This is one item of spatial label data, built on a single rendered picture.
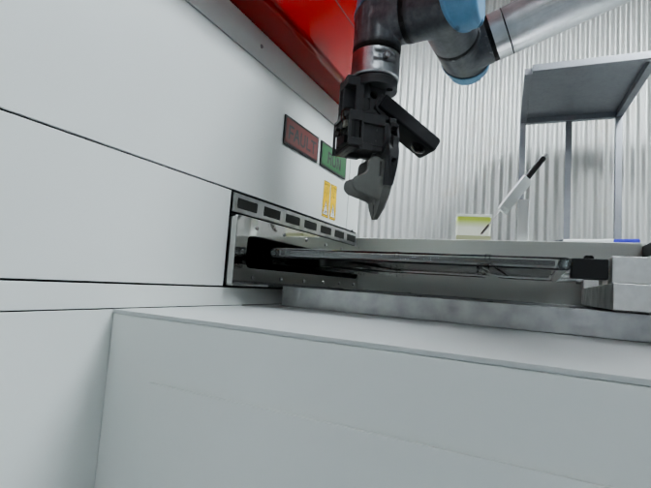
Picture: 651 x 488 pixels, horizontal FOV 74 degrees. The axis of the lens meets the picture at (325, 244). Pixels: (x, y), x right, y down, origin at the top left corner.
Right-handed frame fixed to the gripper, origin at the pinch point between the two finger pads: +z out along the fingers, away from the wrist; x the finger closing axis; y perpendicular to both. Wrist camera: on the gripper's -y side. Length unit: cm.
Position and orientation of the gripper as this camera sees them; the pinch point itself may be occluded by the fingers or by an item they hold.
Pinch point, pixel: (379, 211)
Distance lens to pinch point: 67.5
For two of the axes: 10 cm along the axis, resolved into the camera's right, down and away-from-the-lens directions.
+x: 3.1, -0.6, -9.5
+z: -0.7, 9.9, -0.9
